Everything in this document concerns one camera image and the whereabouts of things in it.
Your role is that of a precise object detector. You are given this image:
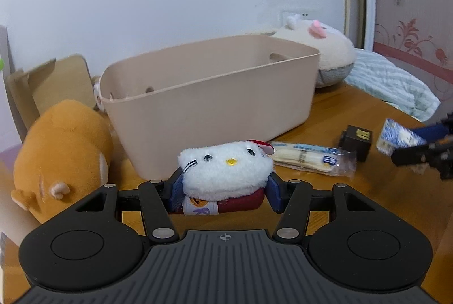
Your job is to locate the blue white packet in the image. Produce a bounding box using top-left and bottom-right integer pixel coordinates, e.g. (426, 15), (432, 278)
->
(376, 118), (429, 174)

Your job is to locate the white cat plush red body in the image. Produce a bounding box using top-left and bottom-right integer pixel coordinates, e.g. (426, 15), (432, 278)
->
(177, 139), (275, 216)

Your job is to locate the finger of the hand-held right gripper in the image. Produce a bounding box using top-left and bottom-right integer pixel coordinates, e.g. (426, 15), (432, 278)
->
(391, 138), (453, 180)
(412, 113), (453, 142)

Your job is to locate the clear wrapped biscuit packet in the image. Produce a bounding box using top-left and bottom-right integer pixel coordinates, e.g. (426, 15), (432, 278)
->
(267, 140), (357, 179)

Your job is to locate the cream plush with pink bow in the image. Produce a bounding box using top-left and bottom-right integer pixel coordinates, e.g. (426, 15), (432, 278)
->
(269, 15), (356, 88)

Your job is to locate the green striped blanket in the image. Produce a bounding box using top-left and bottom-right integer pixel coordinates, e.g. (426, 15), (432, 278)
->
(345, 48), (441, 122)

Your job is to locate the purple headboard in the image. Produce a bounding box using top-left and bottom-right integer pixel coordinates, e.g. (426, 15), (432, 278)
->
(0, 141), (25, 170)

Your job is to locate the brown cardboard box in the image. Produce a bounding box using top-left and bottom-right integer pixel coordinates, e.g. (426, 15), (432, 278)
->
(7, 58), (57, 142)

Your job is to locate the light wooden board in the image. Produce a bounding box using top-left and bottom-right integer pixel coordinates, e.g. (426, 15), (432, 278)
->
(28, 54), (95, 110)

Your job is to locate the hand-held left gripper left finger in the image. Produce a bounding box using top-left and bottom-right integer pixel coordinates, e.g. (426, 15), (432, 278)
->
(76, 171), (185, 244)

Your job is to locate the white pink round toy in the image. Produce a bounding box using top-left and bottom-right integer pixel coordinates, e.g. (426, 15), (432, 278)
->
(93, 76), (108, 112)

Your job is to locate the white wall socket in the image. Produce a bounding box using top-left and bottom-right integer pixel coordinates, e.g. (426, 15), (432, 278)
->
(281, 10), (308, 25)

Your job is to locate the beige plastic container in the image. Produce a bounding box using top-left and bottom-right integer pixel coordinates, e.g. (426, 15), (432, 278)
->
(96, 34), (321, 180)

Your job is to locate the black cardboard box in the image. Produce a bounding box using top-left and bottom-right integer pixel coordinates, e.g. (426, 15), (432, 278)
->
(338, 125), (373, 163)

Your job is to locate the orange hamster plush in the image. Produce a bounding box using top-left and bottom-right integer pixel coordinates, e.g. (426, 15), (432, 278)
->
(10, 99), (114, 225)

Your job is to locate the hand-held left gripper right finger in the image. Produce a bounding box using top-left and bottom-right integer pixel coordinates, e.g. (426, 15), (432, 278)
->
(267, 173), (377, 243)

